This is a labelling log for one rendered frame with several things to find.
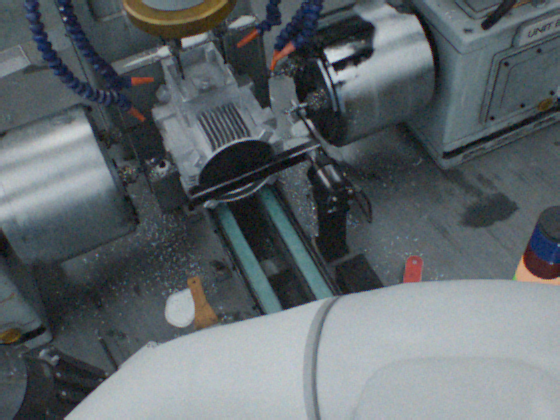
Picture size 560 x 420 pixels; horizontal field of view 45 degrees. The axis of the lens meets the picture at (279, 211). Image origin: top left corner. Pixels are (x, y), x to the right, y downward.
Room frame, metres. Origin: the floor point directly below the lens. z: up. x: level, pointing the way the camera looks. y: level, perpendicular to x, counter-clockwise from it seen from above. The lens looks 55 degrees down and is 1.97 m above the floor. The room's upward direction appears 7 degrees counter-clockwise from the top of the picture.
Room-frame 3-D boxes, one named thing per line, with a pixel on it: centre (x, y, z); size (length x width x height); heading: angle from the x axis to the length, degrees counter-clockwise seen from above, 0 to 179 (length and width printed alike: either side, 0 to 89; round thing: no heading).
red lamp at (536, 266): (0.46, -0.36, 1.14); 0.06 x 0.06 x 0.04
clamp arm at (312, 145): (0.77, 0.03, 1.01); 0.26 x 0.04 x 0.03; 109
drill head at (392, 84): (0.98, -0.21, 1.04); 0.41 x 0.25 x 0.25; 109
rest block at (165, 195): (0.90, 0.22, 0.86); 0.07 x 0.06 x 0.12; 109
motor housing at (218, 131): (0.87, 0.10, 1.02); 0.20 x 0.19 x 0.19; 19
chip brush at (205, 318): (0.59, 0.17, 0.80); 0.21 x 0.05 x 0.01; 13
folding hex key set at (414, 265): (0.63, -0.24, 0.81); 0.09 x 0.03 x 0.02; 160
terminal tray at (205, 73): (0.91, 0.11, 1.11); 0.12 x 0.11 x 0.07; 19
